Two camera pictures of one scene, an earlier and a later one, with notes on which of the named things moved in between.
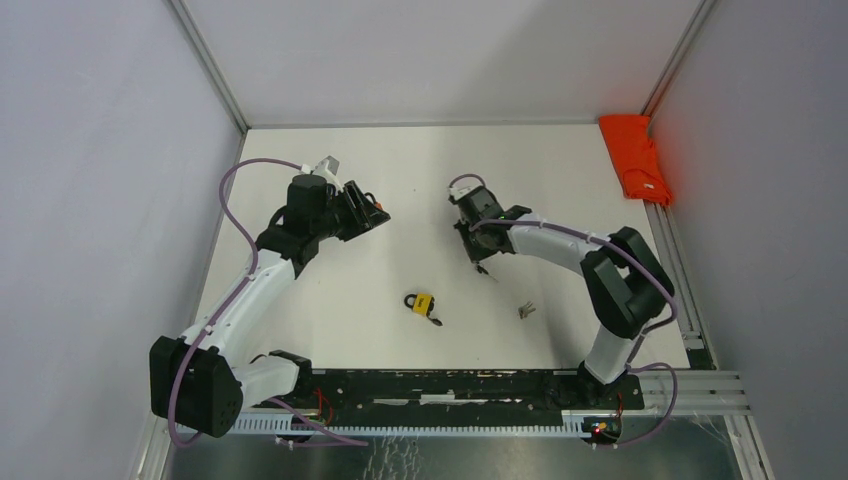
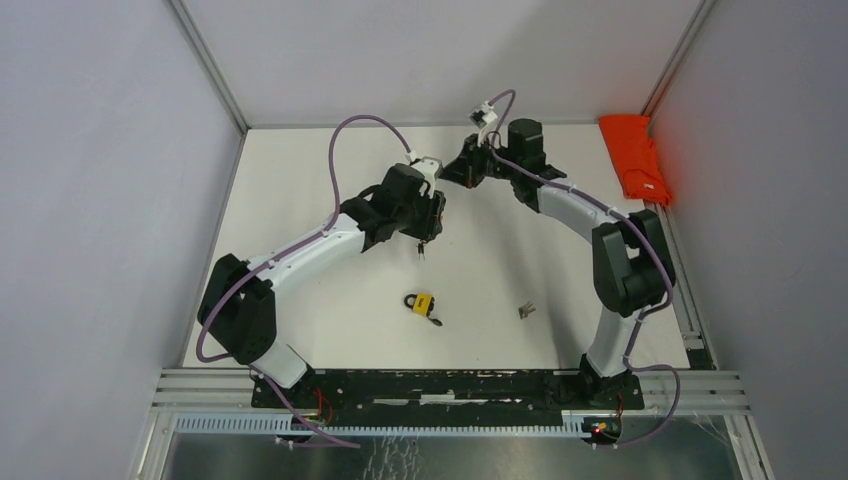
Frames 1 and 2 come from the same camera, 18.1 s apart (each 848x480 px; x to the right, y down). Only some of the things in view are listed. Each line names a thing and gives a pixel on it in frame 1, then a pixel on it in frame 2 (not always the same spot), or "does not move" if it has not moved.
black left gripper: [364, 216] to [430, 225]
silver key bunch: [523, 311] does not move
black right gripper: [477, 254] to [464, 170]
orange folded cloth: [635, 157] does not move
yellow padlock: [421, 303] does not move
